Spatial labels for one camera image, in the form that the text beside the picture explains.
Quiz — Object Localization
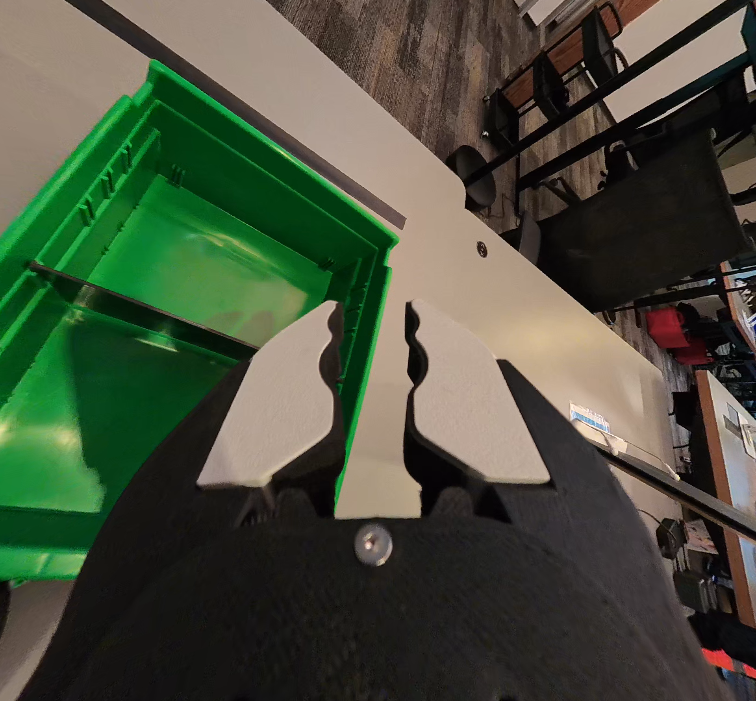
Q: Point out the dark clear bin divider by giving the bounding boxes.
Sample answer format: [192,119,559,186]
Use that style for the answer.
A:
[28,261,262,362]

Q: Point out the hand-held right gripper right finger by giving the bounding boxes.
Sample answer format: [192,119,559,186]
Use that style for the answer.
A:
[403,298,554,488]

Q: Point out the blue white card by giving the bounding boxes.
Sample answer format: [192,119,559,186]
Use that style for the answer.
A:
[568,399,613,434]

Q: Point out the green plastic bin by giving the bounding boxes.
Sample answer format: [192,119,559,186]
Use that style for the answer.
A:
[0,59,401,585]

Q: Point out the background work table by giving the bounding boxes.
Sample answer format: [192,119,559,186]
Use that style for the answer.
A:
[694,369,756,628]

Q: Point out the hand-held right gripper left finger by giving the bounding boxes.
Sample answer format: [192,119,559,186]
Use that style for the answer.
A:
[195,298,348,489]

